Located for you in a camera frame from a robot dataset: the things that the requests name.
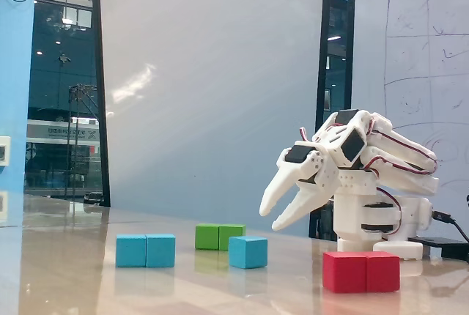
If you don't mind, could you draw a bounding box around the white wall socket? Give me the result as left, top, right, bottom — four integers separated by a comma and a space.
0, 136, 12, 167

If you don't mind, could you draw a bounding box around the long blue block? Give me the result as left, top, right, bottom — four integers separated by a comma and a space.
115, 234, 177, 269

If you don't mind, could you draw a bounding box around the black window frame post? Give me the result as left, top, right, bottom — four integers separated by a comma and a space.
90, 0, 112, 208

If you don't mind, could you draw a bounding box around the long green block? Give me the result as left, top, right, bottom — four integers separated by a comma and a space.
194, 223, 247, 252

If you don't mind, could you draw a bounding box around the dark metal scaffold frame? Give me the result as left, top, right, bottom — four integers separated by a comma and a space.
64, 83, 100, 201

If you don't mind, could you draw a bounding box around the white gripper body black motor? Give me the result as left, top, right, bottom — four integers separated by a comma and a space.
282, 141, 341, 196

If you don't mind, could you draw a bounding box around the small blue cube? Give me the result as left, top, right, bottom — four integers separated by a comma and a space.
228, 235, 268, 270

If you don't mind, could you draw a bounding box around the black plug cable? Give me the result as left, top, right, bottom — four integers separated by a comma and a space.
431, 210, 469, 243

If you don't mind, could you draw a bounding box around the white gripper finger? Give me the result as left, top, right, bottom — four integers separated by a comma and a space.
259, 148, 325, 218
271, 182, 335, 231

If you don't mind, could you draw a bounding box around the long red block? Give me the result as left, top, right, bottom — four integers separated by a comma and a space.
322, 251, 401, 294

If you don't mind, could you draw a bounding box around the flat black box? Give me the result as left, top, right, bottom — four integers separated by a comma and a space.
407, 236, 469, 260

